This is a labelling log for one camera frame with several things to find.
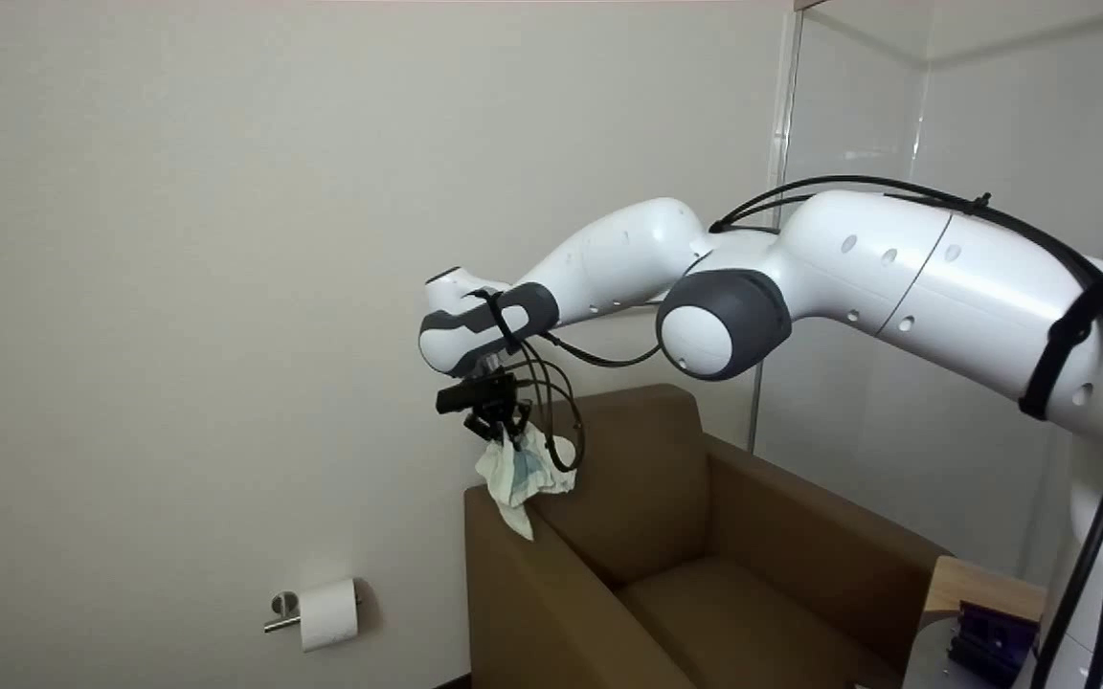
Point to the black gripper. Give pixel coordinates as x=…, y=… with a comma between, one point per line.
x=500, y=415

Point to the white and blue towel cloth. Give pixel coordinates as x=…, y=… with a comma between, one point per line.
x=520, y=481

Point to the brown sofa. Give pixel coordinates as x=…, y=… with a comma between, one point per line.
x=731, y=576

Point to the white toilet paper roll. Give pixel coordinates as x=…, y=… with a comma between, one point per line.
x=327, y=615

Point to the chrome toilet paper holder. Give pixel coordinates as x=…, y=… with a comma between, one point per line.
x=283, y=612

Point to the light wooden side table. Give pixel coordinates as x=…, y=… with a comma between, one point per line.
x=978, y=589

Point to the purple object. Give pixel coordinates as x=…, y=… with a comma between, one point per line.
x=995, y=636

